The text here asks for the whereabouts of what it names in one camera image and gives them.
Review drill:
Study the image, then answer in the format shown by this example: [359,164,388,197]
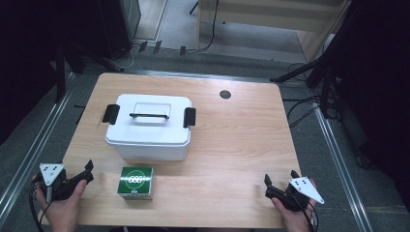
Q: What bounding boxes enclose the person's right hand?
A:
[270,196,319,232]

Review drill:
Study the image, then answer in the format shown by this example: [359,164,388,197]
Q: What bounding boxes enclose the hand-held gripper cable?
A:
[301,202,321,232]
[28,180,53,232]

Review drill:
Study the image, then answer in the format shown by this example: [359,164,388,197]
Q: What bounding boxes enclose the dark cabinet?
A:
[96,0,143,61]

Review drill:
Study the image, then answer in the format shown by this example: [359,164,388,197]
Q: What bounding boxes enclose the white plastic storage box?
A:
[105,136,191,161]

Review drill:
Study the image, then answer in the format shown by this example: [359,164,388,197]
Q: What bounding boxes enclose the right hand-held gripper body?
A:
[274,176,326,213]

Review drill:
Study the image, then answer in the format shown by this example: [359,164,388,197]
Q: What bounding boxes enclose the black metal stand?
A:
[53,40,126,104]

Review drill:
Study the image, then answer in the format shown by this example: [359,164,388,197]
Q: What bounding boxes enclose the left hand-held gripper cable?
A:
[28,180,53,232]

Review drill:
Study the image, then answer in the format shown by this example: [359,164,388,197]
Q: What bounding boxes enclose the white lid with black handle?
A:
[102,93,197,148]

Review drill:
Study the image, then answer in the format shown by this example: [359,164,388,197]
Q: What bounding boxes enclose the right hand-held gripper cable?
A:
[301,202,321,232]

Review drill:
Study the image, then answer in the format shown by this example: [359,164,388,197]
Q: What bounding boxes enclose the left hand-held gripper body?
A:
[38,161,85,204]

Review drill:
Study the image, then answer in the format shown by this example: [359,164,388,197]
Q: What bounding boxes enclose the black stand with legs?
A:
[270,42,344,120]

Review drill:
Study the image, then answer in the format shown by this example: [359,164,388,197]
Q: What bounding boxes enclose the black floor cables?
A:
[282,62,339,129]

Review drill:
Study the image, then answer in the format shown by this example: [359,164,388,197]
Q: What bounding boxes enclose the metal floor rail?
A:
[0,72,77,224]
[313,105,375,232]

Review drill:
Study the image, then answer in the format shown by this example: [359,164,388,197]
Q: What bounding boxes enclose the green cardboard box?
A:
[116,165,156,201]

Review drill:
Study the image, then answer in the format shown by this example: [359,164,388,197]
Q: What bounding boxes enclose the black hanging cable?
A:
[195,0,220,53]

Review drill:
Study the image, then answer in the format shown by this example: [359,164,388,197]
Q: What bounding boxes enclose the white floor cable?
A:
[119,43,139,71]

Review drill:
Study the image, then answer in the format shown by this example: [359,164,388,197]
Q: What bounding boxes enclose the person's left hand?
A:
[32,173,88,232]

